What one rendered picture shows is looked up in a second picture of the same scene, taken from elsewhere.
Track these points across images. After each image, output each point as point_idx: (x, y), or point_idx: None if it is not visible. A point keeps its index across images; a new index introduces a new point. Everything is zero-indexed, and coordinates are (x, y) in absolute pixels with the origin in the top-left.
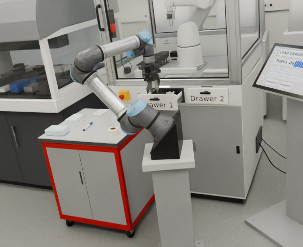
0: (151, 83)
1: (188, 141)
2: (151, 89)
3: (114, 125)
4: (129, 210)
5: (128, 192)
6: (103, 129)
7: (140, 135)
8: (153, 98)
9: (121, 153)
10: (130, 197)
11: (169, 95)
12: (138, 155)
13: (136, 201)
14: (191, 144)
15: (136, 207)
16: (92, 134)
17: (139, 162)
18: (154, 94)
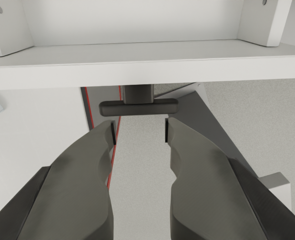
0: (103, 183)
1: (282, 194)
2: (116, 141)
3: (6, 147)
4: (119, 119)
5: (116, 125)
6: None
7: (89, 86)
8: (129, 101)
9: (106, 180)
10: (116, 117)
11: (267, 78)
12: (102, 98)
13: (116, 96)
14: (289, 203)
15: (117, 95)
16: None
17: (105, 89)
18: (119, 68)
